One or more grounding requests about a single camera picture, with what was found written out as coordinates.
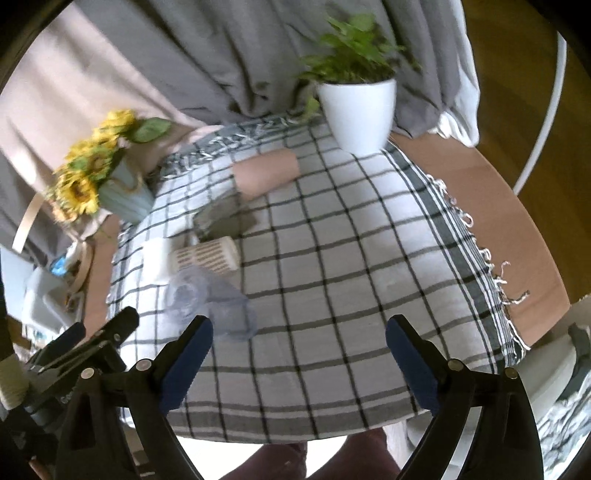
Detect pink rolled cloth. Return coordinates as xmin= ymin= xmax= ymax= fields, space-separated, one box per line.
xmin=230 ymin=150 xmax=301 ymax=200

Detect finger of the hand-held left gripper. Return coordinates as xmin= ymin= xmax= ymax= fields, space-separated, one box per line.
xmin=78 ymin=306 xmax=140 ymax=359
xmin=28 ymin=322 xmax=88 ymax=369

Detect sunflowers in pale blue vase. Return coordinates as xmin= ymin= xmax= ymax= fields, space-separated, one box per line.
xmin=46 ymin=109 xmax=173 ymax=226

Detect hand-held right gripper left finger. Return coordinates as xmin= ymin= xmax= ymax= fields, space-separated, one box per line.
xmin=55 ymin=315 xmax=214 ymax=480

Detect white plastic container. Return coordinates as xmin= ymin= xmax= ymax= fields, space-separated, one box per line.
xmin=20 ymin=267 xmax=71 ymax=334

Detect green plant in white pot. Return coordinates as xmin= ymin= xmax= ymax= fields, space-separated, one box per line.
xmin=295 ymin=13 xmax=423 ymax=156

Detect white folded cloth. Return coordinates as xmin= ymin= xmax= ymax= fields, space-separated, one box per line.
xmin=141 ymin=237 xmax=177 ymax=284

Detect white curved tube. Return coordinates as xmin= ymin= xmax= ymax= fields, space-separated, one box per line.
xmin=512 ymin=34 xmax=568 ymax=195

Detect grey curtain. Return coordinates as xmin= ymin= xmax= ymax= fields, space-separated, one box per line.
xmin=74 ymin=0 xmax=482 ymax=149

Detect wooden ring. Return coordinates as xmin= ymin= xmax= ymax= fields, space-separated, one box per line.
xmin=68 ymin=241 xmax=96 ymax=297

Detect beige curtain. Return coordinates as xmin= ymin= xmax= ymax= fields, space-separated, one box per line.
xmin=0 ymin=8 xmax=219 ymax=188

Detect white patterned rolled cloth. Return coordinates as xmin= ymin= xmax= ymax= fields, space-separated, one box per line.
xmin=170 ymin=235 xmax=240 ymax=278

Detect striped grey white cloth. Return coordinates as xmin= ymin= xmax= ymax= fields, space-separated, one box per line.
xmin=534 ymin=391 xmax=591 ymax=468

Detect black white checkered tablecloth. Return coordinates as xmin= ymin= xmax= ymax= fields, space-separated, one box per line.
xmin=105 ymin=114 xmax=532 ymax=446

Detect grey folded cloth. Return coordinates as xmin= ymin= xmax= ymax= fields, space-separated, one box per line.
xmin=192 ymin=196 xmax=259 ymax=241

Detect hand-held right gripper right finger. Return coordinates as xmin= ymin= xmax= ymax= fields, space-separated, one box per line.
xmin=385 ymin=315 xmax=546 ymax=480

